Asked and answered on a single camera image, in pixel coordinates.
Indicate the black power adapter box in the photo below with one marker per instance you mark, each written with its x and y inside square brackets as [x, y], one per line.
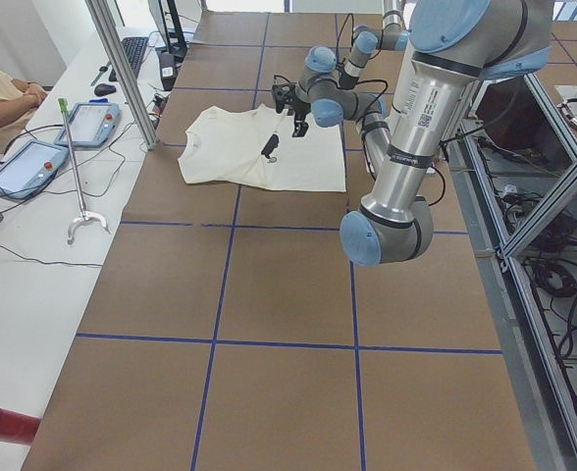
[168, 70]

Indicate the metal reacher grabber tool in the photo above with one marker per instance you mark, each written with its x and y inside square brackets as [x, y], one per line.
[85, 216]

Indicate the white long-sleeve printed shirt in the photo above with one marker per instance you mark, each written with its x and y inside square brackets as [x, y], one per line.
[257, 148]

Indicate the black monitor stand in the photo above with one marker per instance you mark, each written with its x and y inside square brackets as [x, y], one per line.
[172, 30]

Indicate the black computer mouse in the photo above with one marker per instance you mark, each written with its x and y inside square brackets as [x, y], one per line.
[103, 89]

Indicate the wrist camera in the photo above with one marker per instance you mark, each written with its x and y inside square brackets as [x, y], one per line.
[283, 95]

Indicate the near teach pendant tablet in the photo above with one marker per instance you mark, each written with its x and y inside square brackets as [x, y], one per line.
[31, 169]

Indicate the red cylinder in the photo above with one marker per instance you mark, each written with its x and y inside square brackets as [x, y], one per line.
[17, 428]

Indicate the far teach pendant tablet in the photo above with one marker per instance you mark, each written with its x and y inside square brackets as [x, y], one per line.
[91, 123]

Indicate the teach pendant tablet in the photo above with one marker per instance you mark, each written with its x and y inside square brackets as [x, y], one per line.
[31, 169]
[91, 123]

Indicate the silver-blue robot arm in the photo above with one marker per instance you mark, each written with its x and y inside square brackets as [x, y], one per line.
[326, 89]
[454, 43]

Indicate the aluminium frame post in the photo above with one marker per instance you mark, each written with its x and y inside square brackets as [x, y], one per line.
[107, 31]

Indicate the black keyboard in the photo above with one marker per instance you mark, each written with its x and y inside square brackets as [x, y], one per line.
[135, 48]

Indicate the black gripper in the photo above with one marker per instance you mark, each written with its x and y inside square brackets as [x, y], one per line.
[298, 107]

